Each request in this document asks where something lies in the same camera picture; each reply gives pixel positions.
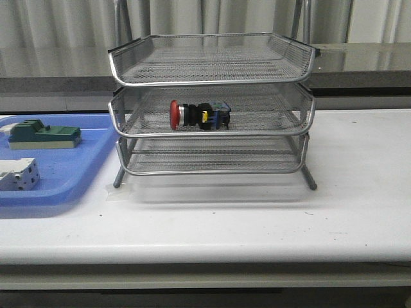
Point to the red emergency stop push button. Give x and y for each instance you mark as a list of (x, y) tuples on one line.
[(207, 116)]

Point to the blue plastic tray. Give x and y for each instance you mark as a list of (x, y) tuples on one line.
[(64, 173)]

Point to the green and beige electrical module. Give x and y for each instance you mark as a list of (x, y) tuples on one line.
[(32, 134)]

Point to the white circuit breaker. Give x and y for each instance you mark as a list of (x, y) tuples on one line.
[(19, 175)]

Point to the silver metal rack frame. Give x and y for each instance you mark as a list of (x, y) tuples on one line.
[(301, 21)]

